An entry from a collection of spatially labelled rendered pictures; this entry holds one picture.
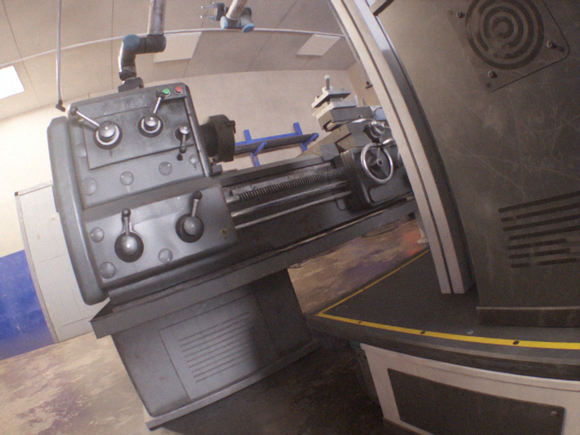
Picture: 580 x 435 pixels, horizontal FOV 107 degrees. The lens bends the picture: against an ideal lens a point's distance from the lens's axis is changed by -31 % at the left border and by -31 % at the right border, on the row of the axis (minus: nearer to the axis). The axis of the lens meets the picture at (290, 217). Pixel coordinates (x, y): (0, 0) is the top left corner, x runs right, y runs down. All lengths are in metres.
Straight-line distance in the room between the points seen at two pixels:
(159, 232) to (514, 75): 1.02
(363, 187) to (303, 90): 4.92
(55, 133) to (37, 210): 3.43
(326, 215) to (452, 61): 1.20
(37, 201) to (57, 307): 1.47
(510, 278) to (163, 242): 0.96
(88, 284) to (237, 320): 0.58
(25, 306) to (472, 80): 4.84
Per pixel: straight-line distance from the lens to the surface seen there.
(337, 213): 1.56
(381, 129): 1.58
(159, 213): 1.08
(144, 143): 1.28
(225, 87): 5.56
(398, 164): 1.64
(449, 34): 0.44
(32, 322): 4.80
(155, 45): 1.70
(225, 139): 1.53
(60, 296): 4.57
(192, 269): 1.25
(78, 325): 4.56
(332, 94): 1.64
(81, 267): 1.21
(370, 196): 1.48
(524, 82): 0.40
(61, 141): 1.34
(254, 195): 1.26
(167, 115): 1.34
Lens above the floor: 0.56
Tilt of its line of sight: 1 degrees up
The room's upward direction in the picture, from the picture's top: 19 degrees counter-clockwise
